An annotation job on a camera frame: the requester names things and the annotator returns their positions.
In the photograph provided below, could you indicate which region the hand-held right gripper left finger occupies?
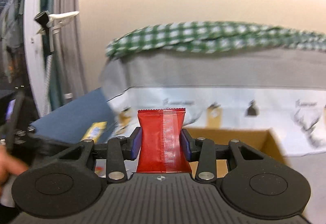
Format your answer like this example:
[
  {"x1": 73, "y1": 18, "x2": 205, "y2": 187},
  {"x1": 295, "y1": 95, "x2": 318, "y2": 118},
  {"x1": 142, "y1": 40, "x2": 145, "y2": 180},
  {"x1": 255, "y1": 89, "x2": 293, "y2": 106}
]
[{"x1": 53, "y1": 128, "x2": 143, "y2": 184}]

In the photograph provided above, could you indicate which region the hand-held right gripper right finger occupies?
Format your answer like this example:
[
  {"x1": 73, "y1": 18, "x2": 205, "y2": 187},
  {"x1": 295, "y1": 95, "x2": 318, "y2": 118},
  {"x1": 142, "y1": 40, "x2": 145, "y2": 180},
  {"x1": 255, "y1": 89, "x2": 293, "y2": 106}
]
[{"x1": 180, "y1": 129, "x2": 270, "y2": 184}]

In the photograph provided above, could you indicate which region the red snack packet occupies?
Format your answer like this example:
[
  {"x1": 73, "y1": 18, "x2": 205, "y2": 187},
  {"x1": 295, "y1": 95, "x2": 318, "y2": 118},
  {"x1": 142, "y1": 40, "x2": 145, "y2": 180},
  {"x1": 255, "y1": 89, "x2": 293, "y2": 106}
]
[{"x1": 136, "y1": 108, "x2": 193, "y2": 174}]

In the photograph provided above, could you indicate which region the cardboard box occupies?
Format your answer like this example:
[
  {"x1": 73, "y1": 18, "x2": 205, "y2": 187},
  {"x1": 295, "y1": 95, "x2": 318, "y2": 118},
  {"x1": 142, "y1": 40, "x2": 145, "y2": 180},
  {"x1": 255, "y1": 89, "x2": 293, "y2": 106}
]
[{"x1": 187, "y1": 127, "x2": 287, "y2": 179}]

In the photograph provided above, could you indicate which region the person's left hand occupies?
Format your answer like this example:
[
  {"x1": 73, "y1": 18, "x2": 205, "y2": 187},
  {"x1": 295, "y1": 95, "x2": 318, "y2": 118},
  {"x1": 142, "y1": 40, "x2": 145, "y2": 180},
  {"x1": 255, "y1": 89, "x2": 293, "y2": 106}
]
[{"x1": 0, "y1": 148, "x2": 29, "y2": 189}]

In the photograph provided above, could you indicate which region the yellow blue snack packet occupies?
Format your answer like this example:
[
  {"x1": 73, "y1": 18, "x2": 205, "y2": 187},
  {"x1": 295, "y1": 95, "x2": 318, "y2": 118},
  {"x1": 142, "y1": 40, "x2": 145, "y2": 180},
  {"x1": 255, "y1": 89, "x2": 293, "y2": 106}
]
[{"x1": 81, "y1": 121, "x2": 108, "y2": 142}]

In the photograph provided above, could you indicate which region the printed white grey cloth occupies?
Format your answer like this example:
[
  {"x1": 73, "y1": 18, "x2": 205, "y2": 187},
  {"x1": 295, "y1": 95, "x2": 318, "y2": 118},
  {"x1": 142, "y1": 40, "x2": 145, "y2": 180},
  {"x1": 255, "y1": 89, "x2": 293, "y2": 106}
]
[{"x1": 99, "y1": 47, "x2": 326, "y2": 157}]

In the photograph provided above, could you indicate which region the grey curtain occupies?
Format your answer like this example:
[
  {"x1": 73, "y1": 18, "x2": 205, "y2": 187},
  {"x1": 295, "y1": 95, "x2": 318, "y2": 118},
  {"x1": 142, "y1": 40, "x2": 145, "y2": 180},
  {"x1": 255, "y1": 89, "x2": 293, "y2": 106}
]
[{"x1": 50, "y1": 0, "x2": 88, "y2": 109}]

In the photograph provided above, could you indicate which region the green checked cloth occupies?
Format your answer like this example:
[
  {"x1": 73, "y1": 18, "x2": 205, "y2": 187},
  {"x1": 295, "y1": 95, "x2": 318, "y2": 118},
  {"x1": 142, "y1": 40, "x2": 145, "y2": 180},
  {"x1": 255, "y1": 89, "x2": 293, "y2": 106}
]
[{"x1": 106, "y1": 21, "x2": 326, "y2": 62}]

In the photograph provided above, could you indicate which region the braided metal hose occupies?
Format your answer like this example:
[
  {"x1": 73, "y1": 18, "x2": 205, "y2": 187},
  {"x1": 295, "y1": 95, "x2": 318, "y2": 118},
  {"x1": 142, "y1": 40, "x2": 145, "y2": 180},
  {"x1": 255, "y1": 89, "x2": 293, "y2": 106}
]
[{"x1": 42, "y1": 54, "x2": 54, "y2": 116}]

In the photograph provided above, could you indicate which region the white door frame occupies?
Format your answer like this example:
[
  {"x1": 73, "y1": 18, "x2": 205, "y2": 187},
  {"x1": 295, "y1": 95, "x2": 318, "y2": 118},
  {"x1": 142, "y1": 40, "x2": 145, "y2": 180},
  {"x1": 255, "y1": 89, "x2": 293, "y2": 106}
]
[{"x1": 22, "y1": 0, "x2": 51, "y2": 123}]

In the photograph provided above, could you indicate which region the white bracket black knob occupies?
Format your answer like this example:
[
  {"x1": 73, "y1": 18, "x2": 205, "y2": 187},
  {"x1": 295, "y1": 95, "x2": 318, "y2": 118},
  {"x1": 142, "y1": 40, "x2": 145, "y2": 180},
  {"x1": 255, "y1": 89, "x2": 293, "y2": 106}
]
[{"x1": 34, "y1": 10, "x2": 80, "y2": 35}]

